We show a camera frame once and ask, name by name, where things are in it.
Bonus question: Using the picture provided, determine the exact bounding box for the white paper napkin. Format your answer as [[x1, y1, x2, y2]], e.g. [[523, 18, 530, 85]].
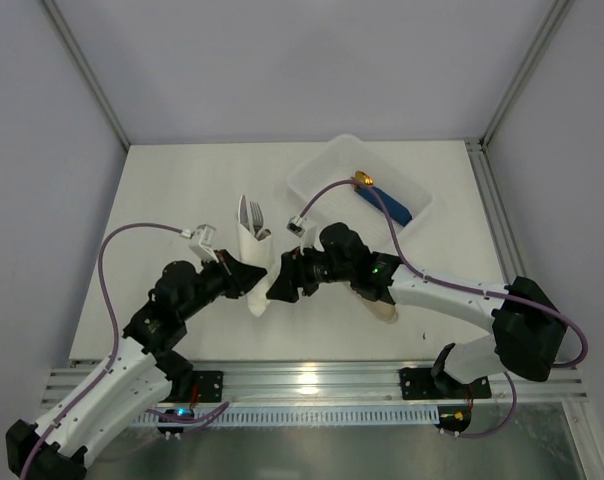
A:
[[236, 222, 275, 317]]

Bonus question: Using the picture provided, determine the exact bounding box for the silver spoon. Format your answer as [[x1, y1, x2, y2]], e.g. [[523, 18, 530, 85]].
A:
[[256, 228, 272, 241]]

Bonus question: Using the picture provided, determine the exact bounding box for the silver knife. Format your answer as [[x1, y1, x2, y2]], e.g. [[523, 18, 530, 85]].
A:
[[237, 195, 250, 229]]

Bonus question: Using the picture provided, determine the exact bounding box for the silver fork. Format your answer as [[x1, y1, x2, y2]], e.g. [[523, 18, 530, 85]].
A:
[[249, 201, 265, 238]]

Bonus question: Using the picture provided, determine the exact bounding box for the oval wooden cutlery tray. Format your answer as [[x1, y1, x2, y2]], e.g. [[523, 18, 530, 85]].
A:
[[359, 297, 399, 324]]

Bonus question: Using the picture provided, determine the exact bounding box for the white plastic basket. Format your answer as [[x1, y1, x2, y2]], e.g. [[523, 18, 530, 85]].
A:
[[287, 135, 434, 247]]

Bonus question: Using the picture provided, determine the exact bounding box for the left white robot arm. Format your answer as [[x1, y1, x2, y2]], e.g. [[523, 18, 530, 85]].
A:
[[6, 250, 267, 479]]

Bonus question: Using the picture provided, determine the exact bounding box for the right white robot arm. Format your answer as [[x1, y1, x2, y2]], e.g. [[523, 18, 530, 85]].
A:
[[266, 223, 567, 398]]

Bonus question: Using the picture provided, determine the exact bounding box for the gold cutlery in roll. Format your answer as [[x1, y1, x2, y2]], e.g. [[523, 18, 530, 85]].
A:
[[353, 171, 374, 186]]

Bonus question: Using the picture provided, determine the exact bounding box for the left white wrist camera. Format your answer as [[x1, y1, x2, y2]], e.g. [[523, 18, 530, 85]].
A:
[[180, 224, 218, 263]]

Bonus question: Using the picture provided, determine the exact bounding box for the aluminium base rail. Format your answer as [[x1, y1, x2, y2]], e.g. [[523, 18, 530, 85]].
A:
[[40, 361, 588, 412]]

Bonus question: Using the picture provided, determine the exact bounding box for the right aluminium side rail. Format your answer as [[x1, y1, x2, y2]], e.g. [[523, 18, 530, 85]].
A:
[[464, 139, 553, 361]]

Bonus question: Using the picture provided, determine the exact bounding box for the white slotted cable duct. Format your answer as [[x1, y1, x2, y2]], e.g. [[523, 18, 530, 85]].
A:
[[131, 403, 441, 429]]

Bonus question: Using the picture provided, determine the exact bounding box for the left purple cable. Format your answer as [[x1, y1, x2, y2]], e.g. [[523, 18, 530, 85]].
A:
[[19, 223, 231, 479]]

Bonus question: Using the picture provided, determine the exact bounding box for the purple cable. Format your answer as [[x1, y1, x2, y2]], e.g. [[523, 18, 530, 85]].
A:
[[299, 179, 591, 441], [19, 223, 231, 479]]

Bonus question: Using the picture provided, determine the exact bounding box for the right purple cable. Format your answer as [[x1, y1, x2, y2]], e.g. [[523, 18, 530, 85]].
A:
[[299, 179, 591, 441]]

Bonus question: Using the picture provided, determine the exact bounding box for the left aluminium frame post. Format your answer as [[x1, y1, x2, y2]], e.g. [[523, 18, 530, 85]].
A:
[[37, 0, 131, 152]]

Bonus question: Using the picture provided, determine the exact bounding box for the aluminium frame post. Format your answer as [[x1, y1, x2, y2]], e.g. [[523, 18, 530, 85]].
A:
[[480, 0, 575, 150], [37, 0, 131, 152]]

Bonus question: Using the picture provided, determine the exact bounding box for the right aluminium frame post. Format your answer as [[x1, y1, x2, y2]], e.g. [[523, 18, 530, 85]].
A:
[[480, 0, 575, 150]]

